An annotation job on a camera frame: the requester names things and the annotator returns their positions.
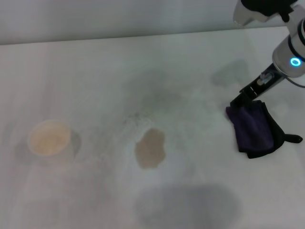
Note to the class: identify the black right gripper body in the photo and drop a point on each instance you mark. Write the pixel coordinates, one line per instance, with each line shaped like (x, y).
(262, 82)

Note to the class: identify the purple rag with black trim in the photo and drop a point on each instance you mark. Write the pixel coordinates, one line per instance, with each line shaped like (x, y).
(252, 128)

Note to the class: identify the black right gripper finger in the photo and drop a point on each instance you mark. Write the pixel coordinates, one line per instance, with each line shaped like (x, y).
(239, 99)

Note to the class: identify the brown water stain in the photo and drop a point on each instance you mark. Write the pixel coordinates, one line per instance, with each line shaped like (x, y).
(150, 149)

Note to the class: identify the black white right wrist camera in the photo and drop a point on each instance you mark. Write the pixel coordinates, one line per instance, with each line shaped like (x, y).
(257, 9)

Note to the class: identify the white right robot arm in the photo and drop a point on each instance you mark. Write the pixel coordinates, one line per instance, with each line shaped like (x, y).
(291, 47)

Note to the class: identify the white paper cup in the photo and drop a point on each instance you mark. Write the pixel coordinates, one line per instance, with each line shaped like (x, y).
(48, 140)

